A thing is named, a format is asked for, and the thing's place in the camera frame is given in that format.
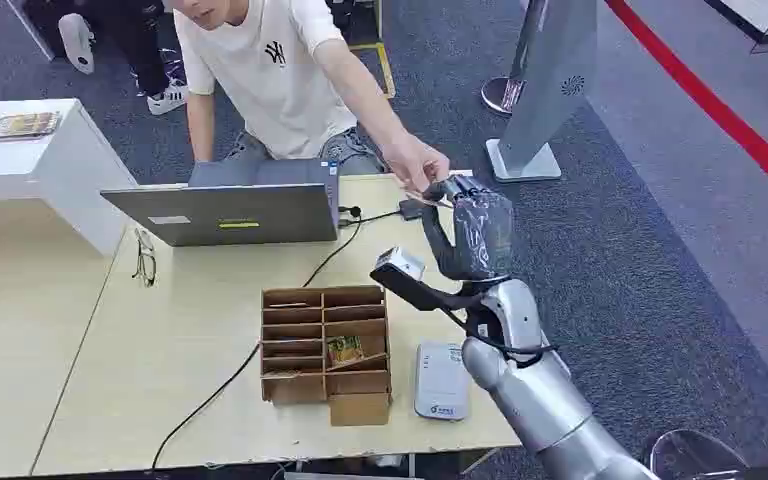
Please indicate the thin card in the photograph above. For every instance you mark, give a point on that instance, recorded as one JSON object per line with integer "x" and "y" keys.
{"x": 427, "y": 199}

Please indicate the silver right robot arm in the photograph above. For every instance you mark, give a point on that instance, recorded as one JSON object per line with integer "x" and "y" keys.
{"x": 536, "y": 391}

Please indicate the person in dark clothes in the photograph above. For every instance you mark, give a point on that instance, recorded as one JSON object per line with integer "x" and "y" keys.
{"x": 139, "y": 40}

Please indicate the chrome stool base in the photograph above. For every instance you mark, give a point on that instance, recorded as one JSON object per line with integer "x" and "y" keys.
{"x": 173, "y": 66}

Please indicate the round chrome base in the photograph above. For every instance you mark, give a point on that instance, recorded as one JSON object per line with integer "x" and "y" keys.
{"x": 689, "y": 454}

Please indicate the black-rimmed glasses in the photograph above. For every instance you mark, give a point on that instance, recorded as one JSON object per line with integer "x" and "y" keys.
{"x": 145, "y": 265}

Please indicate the colourful printed card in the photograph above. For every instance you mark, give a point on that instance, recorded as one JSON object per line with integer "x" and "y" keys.
{"x": 344, "y": 350}

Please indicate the white card reader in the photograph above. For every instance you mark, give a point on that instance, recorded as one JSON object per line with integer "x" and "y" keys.
{"x": 442, "y": 381}

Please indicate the grey laptop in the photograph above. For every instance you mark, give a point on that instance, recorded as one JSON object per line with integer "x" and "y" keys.
{"x": 225, "y": 215}

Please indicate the person in white shirt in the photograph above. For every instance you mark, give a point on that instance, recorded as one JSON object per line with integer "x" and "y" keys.
{"x": 271, "y": 99}

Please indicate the white cabinet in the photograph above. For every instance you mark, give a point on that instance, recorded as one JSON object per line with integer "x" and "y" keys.
{"x": 59, "y": 169}

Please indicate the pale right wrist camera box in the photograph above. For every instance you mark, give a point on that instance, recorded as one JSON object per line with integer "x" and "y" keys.
{"x": 400, "y": 265}

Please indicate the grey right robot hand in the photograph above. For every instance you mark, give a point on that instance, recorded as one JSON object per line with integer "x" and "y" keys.
{"x": 480, "y": 232}

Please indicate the small black square device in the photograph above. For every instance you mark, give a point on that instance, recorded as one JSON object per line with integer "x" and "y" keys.
{"x": 410, "y": 208}

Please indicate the grey kiosk stand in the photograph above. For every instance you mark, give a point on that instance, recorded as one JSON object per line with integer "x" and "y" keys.
{"x": 550, "y": 79}

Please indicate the colourful booklet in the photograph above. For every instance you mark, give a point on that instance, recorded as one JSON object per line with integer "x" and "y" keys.
{"x": 25, "y": 124}

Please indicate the wooden card box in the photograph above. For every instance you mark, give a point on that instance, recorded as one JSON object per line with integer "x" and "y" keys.
{"x": 291, "y": 391}

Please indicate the person's left hand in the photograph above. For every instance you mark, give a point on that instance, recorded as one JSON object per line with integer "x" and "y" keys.
{"x": 417, "y": 162}

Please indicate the chrome stanchion base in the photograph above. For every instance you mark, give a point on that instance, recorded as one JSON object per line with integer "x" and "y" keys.
{"x": 500, "y": 96}

